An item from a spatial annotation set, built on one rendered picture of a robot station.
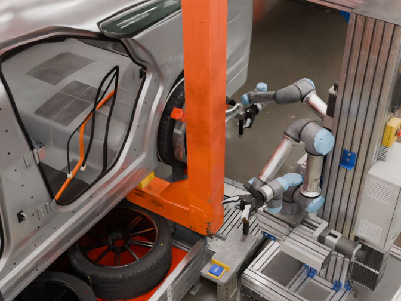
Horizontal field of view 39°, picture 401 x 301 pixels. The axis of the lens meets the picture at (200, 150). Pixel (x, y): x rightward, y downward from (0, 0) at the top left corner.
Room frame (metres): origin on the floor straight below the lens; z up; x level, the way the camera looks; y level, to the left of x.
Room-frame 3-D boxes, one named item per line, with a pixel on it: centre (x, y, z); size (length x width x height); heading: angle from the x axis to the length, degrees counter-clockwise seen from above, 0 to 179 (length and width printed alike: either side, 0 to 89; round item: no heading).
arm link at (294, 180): (2.36, -0.51, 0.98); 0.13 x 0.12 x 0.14; 37
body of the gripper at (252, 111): (3.27, -0.36, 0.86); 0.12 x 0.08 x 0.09; 148
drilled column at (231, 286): (2.31, -0.16, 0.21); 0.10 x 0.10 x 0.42; 57
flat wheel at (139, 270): (2.45, 0.53, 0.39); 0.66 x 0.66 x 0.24
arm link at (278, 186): (2.10, -0.38, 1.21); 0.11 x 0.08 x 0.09; 127
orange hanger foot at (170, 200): (2.69, 0.25, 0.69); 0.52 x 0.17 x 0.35; 57
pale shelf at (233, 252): (2.33, -0.17, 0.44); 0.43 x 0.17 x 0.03; 147
